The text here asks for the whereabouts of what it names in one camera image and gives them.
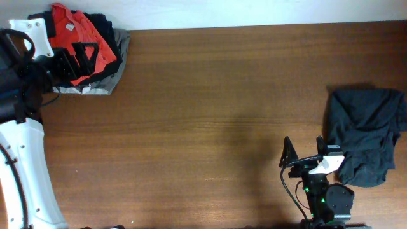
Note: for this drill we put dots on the red printed t-shirt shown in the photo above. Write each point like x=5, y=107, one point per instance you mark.
x=79, y=35

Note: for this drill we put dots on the grey folded garment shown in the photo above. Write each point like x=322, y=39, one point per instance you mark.
x=106, y=85

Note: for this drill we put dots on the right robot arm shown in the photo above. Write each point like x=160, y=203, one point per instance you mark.
x=329, y=204

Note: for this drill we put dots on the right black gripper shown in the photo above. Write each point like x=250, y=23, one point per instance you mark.
x=292, y=155

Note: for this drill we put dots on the dark grey t-shirt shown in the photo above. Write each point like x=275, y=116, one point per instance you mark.
x=366, y=124

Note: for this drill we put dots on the black folded garment on pile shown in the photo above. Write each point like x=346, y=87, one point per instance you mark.
x=105, y=28

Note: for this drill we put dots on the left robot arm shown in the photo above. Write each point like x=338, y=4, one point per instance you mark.
x=25, y=181

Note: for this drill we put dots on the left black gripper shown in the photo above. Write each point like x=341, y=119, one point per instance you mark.
x=86, y=66

